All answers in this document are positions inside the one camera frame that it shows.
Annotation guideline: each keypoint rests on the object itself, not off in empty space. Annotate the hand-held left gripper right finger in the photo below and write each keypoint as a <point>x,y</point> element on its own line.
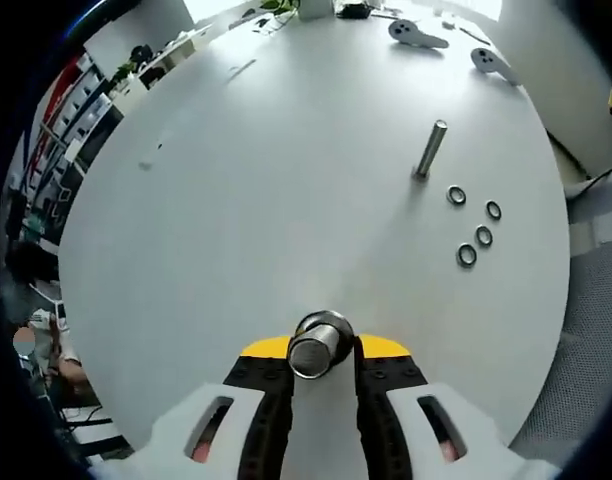
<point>386,400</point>

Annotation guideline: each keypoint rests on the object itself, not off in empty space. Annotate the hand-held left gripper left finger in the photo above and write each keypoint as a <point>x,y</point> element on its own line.
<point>266,400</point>

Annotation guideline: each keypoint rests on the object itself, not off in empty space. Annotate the large threaded steel stud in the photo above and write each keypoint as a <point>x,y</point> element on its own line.
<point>311,357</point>

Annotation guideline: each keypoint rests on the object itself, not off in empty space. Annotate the small dark washer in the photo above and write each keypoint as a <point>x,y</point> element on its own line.
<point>477,236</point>
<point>449,196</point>
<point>487,210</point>
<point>460,255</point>

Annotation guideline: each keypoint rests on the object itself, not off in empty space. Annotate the small threaded steel stud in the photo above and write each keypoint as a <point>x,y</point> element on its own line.
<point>430,150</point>

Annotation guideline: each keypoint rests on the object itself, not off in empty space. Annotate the white handheld controller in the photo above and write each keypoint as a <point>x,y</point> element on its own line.
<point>416,36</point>
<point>491,65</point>

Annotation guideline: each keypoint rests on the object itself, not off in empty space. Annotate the black device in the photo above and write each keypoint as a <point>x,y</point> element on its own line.
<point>353,10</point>

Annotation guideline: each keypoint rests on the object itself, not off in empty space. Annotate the shelf with white boxes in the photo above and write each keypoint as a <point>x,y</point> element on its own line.
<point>71,115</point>

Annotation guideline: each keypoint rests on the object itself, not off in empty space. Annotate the green leafy plant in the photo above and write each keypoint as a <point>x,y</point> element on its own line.
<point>281,6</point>

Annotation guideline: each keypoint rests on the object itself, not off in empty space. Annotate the small green plant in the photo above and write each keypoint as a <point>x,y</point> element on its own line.
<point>126,71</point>

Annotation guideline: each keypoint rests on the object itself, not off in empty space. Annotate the white counter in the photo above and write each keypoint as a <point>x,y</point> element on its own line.
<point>178,47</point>

